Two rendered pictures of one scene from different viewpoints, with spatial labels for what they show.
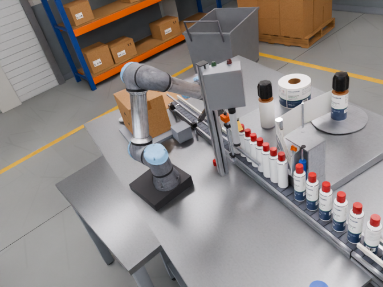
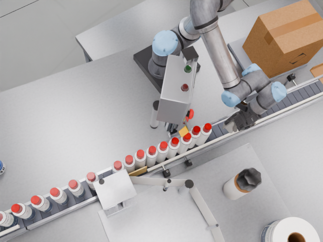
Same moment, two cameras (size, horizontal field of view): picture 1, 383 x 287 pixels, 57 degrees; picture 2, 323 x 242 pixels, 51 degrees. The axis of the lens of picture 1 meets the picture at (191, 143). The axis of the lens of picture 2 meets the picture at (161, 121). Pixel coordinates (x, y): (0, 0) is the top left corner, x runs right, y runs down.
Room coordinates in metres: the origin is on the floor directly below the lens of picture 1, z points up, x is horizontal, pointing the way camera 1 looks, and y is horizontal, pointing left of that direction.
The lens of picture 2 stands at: (1.26, -0.74, 2.44)
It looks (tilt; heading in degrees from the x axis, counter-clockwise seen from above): 68 degrees down; 74
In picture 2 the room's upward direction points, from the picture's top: 13 degrees clockwise
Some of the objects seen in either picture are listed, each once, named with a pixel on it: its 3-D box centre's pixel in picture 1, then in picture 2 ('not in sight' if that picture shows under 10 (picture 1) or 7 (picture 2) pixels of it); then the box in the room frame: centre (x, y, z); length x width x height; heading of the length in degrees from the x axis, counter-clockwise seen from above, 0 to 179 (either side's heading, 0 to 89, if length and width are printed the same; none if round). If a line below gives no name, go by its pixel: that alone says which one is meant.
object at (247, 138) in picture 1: (249, 145); (172, 148); (1.46, -0.30, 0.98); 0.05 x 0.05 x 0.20
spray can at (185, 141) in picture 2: (243, 140); (184, 143); (1.52, -0.28, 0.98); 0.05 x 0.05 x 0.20
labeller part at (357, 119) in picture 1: (338, 118); not in sight; (1.62, -0.87, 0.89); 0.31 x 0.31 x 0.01
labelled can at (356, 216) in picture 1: (355, 222); (23, 211); (0.83, -0.54, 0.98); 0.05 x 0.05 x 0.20
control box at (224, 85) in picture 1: (224, 85); (176, 91); (1.43, -0.21, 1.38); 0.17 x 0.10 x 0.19; 77
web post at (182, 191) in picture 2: (279, 133); (185, 187); (1.51, -0.48, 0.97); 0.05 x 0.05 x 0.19
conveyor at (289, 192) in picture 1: (239, 153); (190, 145); (1.57, -0.25, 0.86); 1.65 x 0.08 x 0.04; 22
